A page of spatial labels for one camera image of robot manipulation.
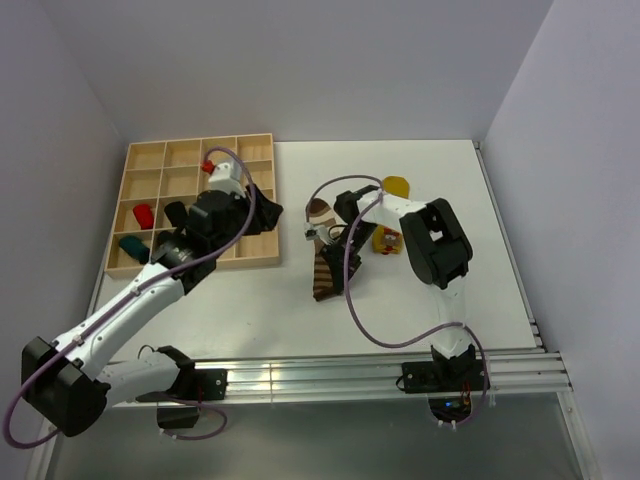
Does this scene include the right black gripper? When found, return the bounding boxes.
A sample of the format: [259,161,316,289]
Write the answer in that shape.
[320,221,379,294]

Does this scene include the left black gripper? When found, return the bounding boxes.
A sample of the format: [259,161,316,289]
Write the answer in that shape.
[210,183,281,256]

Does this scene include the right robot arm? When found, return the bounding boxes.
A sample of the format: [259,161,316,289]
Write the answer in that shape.
[304,185,482,390]

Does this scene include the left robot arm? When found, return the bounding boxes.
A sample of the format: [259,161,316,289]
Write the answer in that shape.
[21,186,283,437]

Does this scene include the yellow cartoon sock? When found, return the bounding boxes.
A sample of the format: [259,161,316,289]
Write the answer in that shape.
[371,176,410,255]

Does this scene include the black rolled sock upper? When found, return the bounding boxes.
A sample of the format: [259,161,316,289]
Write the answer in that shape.
[164,201,187,228]

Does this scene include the wooden compartment tray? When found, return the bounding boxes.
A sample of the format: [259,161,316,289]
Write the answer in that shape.
[104,133,277,280]

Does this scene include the red rolled sock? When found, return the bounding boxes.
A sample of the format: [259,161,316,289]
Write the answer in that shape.
[132,203,154,230]

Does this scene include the teal rolled sock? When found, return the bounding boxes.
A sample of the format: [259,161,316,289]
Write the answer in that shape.
[118,235,150,265]

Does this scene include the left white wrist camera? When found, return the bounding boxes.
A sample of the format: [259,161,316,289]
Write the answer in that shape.
[201,158,245,196]

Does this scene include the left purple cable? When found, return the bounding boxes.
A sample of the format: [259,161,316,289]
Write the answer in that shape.
[2,145,258,447]

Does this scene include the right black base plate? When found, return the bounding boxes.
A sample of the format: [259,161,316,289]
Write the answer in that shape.
[400,359,491,394]

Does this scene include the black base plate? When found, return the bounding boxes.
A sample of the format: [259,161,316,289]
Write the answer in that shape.
[400,359,491,394]
[135,368,228,403]

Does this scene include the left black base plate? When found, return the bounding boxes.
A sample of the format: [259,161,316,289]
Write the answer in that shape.
[135,368,228,403]

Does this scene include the aluminium front rail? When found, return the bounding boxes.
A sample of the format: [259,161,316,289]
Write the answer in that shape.
[48,349,574,407]

